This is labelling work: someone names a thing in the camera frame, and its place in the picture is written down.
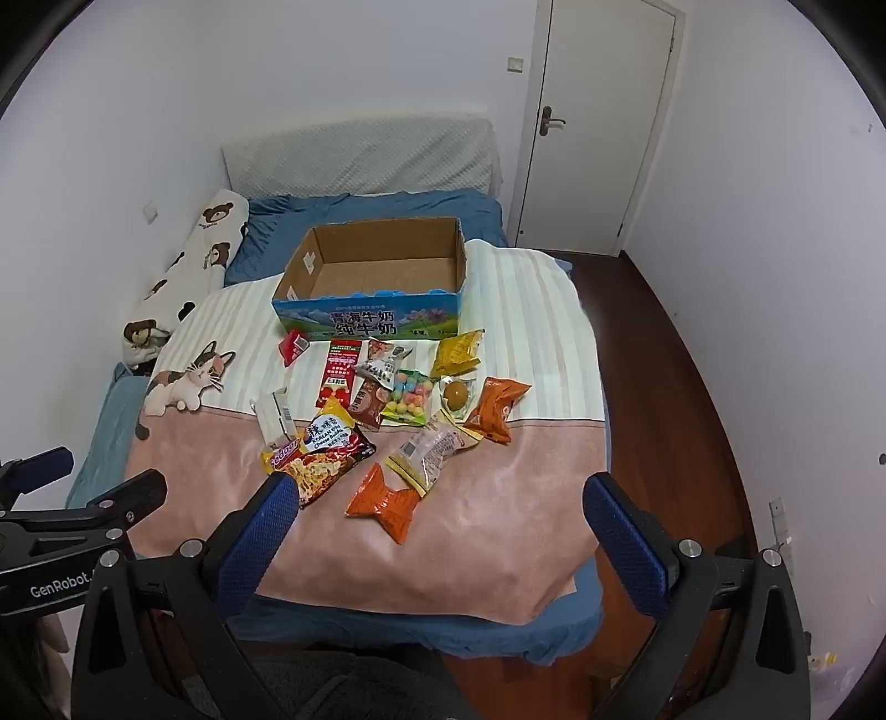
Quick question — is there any yellow snack packet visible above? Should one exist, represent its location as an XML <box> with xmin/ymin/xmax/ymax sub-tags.
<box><xmin>430</xmin><ymin>328</ymin><xmax>485</xmax><ymax>381</ymax></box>

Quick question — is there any small red snack packet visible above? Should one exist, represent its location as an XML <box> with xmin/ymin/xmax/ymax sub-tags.
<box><xmin>278</xmin><ymin>328</ymin><xmax>311</xmax><ymax>368</ymax></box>

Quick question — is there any white wall socket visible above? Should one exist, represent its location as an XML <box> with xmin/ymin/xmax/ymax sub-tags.
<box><xmin>769</xmin><ymin>498</ymin><xmax>795</xmax><ymax>576</ymax></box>
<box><xmin>143</xmin><ymin>203</ymin><xmax>158</xmax><ymax>225</ymax></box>

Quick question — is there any clear white snack packet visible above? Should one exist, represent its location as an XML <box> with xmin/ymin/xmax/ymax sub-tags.
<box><xmin>251</xmin><ymin>388</ymin><xmax>296</xmax><ymax>450</ymax></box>

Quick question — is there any blue cardboard milk box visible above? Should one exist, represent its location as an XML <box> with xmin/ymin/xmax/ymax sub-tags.
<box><xmin>272</xmin><ymin>218</ymin><xmax>467</xmax><ymax>341</ymax></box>

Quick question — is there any white wall socket right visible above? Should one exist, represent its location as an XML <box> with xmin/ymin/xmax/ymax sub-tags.
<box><xmin>769</xmin><ymin>498</ymin><xmax>795</xmax><ymax>576</ymax></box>

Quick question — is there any white brown snack packet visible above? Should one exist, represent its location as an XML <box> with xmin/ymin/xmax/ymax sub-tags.
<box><xmin>354</xmin><ymin>339</ymin><xmax>411</xmax><ymax>390</ymax></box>

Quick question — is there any grey padded headboard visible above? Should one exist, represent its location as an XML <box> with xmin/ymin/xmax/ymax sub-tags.
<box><xmin>222</xmin><ymin>114</ymin><xmax>502</xmax><ymax>198</ymax></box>

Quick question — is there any clear yellow pastry packet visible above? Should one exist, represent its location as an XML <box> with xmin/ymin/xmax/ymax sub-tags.
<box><xmin>386</xmin><ymin>408</ymin><xmax>483</xmax><ymax>498</ymax></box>

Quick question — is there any instant noodle packet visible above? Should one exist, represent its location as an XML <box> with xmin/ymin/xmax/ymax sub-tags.
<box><xmin>261</xmin><ymin>398</ymin><xmax>377</xmax><ymax>508</ymax></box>

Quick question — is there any packaged braised egg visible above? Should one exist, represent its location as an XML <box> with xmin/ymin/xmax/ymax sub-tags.
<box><xmin>439</xmin><ymin>373</ymin><xmax>477</xmax><ymax>421</ymax></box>

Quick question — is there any white wall socket left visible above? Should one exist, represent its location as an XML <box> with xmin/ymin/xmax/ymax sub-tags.
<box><xmin>143</xmin><ymin>203</ymin><xmax>158</xmax><ymax>225</ymax></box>

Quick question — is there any dark door handle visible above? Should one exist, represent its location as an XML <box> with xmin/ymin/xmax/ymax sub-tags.
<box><xmin>539</xmin><ymin>105</ymin><xmax>566</xmax><ymax>136</ymax></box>

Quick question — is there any colourful candy balls bag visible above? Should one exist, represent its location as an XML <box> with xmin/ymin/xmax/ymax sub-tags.
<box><xmin>382</xmin><ymin>369</ymin><xmax>434</xmax><ymax>428</ymax></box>

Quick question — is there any orange snack packet front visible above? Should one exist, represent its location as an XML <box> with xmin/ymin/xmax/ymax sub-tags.
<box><xmin>346</xmin><ymin>464</ymin><xmax>420</xmax><ymax>544</ymax></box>

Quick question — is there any bear print long pillow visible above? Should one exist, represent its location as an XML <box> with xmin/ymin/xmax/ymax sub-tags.
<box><xmin>122</xmin><ymin>189</ymin><xmax>249</xmax><ymax>368</ymax></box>

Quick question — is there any white bedroom door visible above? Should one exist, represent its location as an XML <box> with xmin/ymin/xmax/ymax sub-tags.
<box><xmin>508</xmin><ymin>0</ymin><xmax>685</xmax><ymax>255</ymax></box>

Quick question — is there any orange snack packet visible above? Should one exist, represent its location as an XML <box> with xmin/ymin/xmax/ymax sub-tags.
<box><xmin>462</xmin><ymin>377</ymin><xmax>532</xmax><ymax>444</ymax></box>
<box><xmin>346</xmin><ymin>464</ymin><xmax>420</xmax><ymax>544</ymax></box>

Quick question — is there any long red snack packet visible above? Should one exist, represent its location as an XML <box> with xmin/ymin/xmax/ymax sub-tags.
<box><xmin>316</xmin><ymin>339</ymin><xmax>362</xmax><ymax>408</ymax></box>

